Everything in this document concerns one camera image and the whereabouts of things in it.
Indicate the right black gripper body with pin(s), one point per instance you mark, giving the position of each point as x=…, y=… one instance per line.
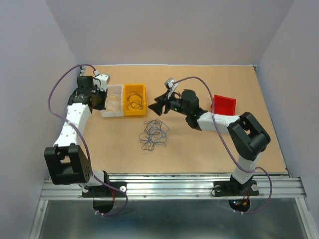
x=173, y=103

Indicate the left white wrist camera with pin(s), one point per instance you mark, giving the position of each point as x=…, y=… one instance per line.
x=101, y=80

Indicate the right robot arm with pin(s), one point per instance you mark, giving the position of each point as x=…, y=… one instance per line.
x=248, y=136

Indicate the white plastic bin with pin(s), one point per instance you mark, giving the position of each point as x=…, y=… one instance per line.
x=114, y=102

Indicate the yellow plastic bin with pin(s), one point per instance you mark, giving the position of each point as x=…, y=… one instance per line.
x=134, y=100

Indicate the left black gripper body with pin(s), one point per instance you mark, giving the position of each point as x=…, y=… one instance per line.
x=100, y=96

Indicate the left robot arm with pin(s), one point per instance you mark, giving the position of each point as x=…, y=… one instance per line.
x=66, y=160

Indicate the red plastic bin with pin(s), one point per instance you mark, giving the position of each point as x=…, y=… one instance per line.
x=224, y=105

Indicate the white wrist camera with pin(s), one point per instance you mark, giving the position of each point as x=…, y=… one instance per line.
x=101, y=80
x=171, y=86

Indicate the aluminium front rail frame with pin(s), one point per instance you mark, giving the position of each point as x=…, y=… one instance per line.
x=180, y=186

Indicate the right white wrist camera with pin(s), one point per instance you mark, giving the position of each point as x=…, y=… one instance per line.
x=171, y=86

